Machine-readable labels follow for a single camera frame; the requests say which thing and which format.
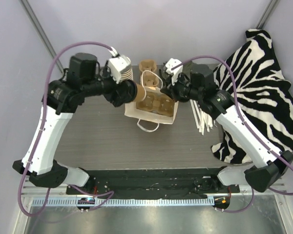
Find white paper cup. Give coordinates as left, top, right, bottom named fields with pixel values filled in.
left=133, top=84, right=147, bottom=102

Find brown pulp cup carrier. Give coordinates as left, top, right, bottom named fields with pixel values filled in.
left=136, top=92, right=175, bottom=117

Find brown paper bag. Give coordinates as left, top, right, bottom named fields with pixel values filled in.
left=124, top=70, right=180, bottom=134

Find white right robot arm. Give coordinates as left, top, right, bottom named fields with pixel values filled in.
left=160, top=59, right=293, bottom=193

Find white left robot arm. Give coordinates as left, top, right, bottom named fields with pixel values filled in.
left=12, top=53, right=138, bottom=195

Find stack of white paper cups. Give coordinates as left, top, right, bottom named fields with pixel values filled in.
left=120, top=56, right=133, bottom=81

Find olive green cloth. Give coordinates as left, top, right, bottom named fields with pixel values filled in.
left=159, top=60, right=210, bottom=81

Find stack of pulp cup carriers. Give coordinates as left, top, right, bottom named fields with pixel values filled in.
left=139, top=59, right=160, bottom=87

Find white wrapped straws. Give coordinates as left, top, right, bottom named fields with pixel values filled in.
left=190, top=100, right=217, bottom=135

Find zebra print blanket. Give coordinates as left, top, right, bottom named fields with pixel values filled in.
left=226, top=29, right=293, bottom=152

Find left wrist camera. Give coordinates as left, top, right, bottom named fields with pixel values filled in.
left=107, top=47, right=126, bottom=84

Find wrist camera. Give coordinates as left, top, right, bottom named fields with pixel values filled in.
left=107, top=47, right=126, bottom=84
left=164, top=58, right=183, bottom=85

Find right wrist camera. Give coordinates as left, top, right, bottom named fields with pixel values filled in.
left=164, top=58, right=183, bottom=85

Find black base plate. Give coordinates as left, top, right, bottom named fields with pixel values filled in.
left=63, top=169, right=241, bottom=199

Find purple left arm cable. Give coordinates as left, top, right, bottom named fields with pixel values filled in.
left=18, top=41, right=119, bottom=217

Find white cable duct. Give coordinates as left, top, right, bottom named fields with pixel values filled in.
left=32, top=197, right=215, bottom=208

